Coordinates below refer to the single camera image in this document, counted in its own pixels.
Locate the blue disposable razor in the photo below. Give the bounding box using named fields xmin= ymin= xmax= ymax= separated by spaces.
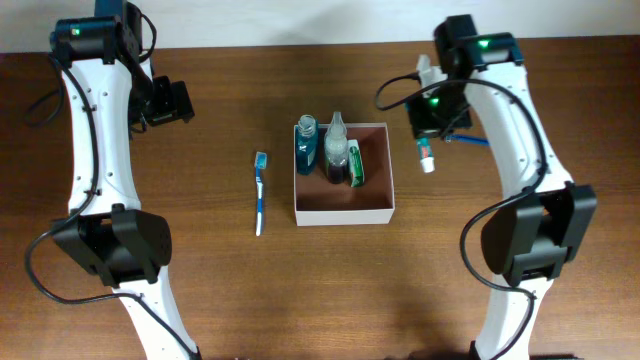
xmin=444 ymin=134 xmax=489 ymax=146

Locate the teal toothpaste tube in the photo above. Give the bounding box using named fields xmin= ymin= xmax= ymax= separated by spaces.
xmin=416 ymin=138 xmax=435 ymax=173

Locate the green soap box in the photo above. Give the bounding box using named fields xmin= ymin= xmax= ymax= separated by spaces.
xmin=347 ymin=139 xmax=365 ymax=188

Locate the clear blue spray bottle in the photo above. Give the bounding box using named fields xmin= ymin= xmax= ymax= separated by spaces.
xmin=324 ymin=111 xmax=348 ymax=184

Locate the teal mouthwash bottle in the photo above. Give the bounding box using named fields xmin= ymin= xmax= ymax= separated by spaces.
xmin=295 ymin=115 xmax=318 ymax=175

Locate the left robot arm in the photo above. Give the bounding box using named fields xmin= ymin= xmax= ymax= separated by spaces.
xmin=50 ymin=1 xmax=201 ymax=359

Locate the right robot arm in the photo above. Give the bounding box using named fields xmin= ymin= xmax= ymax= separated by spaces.
xmin=405 ymin=15 xmax=597 ymax=359

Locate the blue white toothbrush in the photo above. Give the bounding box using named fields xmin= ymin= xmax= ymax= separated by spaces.
xmin=254 ymin=151 xmax=268 ymax=236

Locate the white cardboard box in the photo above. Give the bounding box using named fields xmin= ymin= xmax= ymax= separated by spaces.
xmin=293 ymin=123 xmax=395 ymax=226

